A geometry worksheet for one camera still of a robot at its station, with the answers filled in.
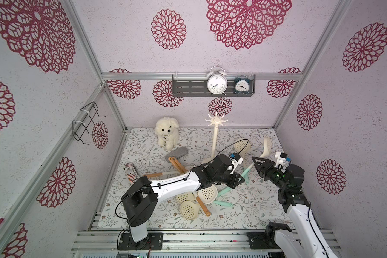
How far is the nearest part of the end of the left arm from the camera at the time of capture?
59 cm

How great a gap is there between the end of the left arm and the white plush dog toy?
424 mm

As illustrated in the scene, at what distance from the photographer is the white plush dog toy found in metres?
0.99
